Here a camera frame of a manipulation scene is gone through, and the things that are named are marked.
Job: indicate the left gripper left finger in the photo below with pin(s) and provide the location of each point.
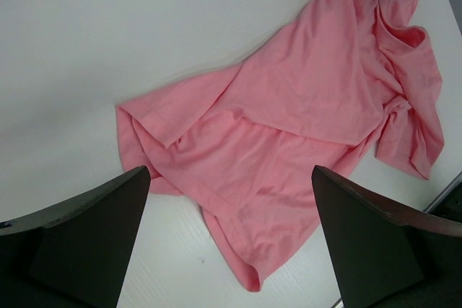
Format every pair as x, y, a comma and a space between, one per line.
74, 253

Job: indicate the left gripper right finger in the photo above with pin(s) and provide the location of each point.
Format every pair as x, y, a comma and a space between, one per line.
385, 253

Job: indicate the pink t shirt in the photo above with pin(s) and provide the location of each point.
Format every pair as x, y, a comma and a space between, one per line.
344, 77

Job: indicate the right aluminium side rail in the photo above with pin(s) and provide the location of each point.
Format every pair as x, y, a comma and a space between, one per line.
444, 194

